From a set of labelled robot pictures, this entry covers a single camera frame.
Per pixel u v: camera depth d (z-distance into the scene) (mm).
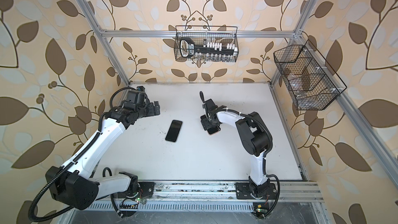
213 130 937
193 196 737
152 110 719
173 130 938
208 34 903
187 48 840
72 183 384
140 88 704
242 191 736
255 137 515
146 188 752
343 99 587
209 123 875
